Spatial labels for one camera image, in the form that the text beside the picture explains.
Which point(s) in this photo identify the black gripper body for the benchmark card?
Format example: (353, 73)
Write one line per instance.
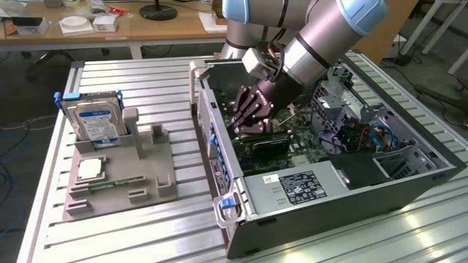
(278, 93)

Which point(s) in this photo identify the black graphics card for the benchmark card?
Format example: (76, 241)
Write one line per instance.
(268, 148)

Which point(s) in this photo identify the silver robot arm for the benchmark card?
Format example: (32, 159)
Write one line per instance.
(328, 41)

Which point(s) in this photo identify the open socket cover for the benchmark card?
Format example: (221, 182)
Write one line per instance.
(286, 115)

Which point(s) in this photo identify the green motherboard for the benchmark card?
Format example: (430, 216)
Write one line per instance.
(302, 142)

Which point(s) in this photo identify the silver disk bay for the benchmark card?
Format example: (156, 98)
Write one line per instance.
(330, 105)

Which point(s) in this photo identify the grey power supply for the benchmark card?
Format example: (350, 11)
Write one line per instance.
(262, 197)

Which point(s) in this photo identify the blue case latch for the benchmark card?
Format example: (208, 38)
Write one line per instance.
(225, 204)

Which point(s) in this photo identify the white foam sheet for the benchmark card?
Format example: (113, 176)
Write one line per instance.
(212, 24)

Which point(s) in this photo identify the black power adapter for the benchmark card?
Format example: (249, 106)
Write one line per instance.
(401, 60)

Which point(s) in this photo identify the wooden cabinet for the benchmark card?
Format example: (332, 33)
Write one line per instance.
(394, 33)

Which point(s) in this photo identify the black open PC case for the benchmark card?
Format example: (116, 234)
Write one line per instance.
(328, 224)

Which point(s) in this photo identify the black round lamp base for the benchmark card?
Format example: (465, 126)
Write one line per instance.
(157, 12)

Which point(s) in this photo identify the hard disk with blue caddy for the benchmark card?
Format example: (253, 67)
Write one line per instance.
(93, 123)

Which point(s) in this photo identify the green RAM stick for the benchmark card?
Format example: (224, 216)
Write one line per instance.
(109, 184)

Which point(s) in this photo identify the grey parts rack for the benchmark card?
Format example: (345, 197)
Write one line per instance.
(120, 200)

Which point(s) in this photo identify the small white labelled box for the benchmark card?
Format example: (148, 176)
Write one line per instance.
(105, 24)

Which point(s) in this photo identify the red packet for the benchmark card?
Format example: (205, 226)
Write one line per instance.
(117, 11)

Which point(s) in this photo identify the silver CPU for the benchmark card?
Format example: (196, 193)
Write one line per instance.
(89, 168)

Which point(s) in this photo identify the white round holder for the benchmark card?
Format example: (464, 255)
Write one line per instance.
(74, 27)

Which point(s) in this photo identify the black office chair base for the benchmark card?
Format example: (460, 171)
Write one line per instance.
(36, 65)

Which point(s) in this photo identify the wooden desk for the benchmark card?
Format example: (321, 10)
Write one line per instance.
(36, 39)

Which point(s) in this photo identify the grey cup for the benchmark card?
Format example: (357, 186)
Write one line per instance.
(53, 3)

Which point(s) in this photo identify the white box with black lid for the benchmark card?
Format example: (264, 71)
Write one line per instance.
(30, 28)

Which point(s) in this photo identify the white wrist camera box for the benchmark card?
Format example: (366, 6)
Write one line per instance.
(256, 61)

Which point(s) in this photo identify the white table frame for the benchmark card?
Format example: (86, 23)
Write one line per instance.
(421, 27)

